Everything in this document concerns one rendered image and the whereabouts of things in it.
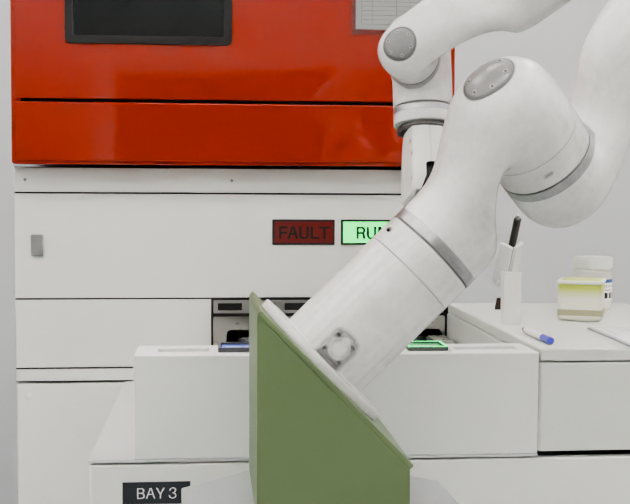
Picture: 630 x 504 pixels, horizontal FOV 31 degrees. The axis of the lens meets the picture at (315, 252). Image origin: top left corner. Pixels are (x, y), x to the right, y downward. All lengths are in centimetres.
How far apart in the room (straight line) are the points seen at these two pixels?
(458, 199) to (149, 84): 93
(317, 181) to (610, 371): 76
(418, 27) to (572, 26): 232
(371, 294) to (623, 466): 53
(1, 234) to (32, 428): 155
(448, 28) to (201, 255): 80
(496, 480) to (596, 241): 229
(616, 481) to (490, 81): 63
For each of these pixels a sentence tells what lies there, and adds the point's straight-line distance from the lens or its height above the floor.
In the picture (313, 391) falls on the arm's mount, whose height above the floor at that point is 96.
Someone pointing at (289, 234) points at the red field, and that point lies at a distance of 214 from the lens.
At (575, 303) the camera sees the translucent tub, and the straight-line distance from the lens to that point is 193.
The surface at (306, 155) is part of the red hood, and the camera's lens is 209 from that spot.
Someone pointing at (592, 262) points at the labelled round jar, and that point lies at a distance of 212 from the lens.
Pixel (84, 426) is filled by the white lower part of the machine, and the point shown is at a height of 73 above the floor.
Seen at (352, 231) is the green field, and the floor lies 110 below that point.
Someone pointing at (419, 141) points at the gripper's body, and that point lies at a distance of 156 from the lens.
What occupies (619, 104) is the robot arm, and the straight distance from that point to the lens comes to 140.
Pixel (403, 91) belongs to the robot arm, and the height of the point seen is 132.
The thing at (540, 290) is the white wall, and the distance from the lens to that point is 379.
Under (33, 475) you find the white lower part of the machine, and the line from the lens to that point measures 223.
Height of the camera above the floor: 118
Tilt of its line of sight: 3 degrees down
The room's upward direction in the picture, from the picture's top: straight up
